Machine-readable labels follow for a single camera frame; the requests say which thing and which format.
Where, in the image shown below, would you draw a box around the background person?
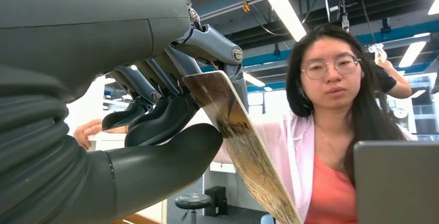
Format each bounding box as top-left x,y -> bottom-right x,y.
369,42 -> 413,100

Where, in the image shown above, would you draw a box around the black round stool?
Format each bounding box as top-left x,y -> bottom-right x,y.
174,193 -> 213,224

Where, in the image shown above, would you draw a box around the black box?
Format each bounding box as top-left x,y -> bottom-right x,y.
206,186 -> 228,217

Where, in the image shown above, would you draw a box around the long ceiling light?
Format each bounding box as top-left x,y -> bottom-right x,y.
267,0 -> 307,42
398,40 -> 427,68

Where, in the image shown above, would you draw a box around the clear round eyeglasses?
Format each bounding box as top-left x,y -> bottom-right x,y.
301,54 -> 362,80

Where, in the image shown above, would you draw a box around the dark grey laptop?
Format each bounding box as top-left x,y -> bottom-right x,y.
353,140 -> 439,224

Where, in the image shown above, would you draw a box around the round wall clock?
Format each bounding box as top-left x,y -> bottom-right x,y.
393,107 -> 409,120

